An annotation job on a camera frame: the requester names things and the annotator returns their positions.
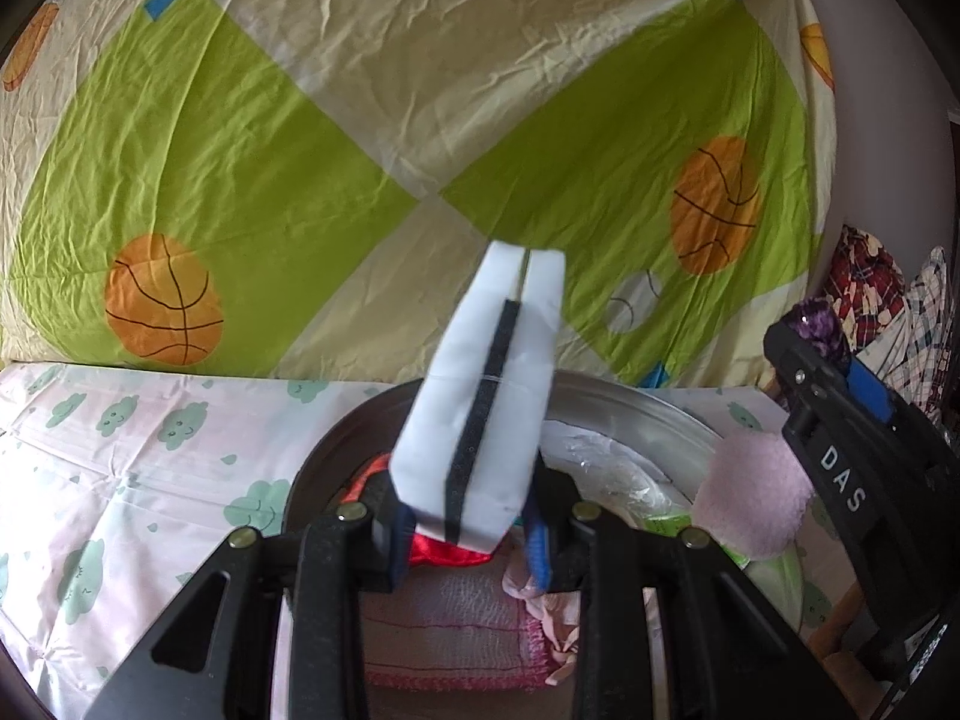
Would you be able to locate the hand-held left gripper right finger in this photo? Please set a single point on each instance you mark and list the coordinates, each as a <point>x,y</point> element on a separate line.
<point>538,547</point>

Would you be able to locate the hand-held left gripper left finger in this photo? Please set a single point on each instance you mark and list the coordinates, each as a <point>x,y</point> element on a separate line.
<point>401,547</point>

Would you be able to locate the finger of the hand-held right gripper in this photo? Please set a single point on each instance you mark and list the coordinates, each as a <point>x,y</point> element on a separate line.
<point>799,379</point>
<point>870,394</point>

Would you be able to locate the red satin pouch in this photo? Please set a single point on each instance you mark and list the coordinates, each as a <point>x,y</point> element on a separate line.
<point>450,553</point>

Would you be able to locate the purple scrunchie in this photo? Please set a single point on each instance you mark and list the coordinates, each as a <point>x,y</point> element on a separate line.
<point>817,326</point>

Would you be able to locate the pink-trimmed white cloth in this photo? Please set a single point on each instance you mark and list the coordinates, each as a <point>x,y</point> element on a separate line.
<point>450,615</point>

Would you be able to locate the light pink cloth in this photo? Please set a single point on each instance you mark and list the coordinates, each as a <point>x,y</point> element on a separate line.
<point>551,630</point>

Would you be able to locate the clear plastic bag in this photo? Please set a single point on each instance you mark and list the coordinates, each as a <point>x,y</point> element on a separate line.
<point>622,472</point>

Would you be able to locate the green tissue pack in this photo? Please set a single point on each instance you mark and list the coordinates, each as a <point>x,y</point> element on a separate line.
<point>772,585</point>

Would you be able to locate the white sponge with black stripe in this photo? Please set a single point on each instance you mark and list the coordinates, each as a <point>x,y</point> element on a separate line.
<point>427,427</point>

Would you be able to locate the pink fluffy pad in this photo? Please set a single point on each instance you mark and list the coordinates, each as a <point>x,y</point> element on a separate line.
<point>750,495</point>

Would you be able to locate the blue round tin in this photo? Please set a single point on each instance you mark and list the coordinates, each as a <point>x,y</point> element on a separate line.
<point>637,405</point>

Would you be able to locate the blue white plaid cloth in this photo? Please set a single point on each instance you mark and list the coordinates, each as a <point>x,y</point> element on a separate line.
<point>922,315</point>

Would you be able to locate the cloud printed bedsheet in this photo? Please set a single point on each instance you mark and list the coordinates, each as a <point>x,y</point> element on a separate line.
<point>150,480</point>

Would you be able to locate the basketball printed sheet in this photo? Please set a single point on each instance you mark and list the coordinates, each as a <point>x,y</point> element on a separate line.
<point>300,127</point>

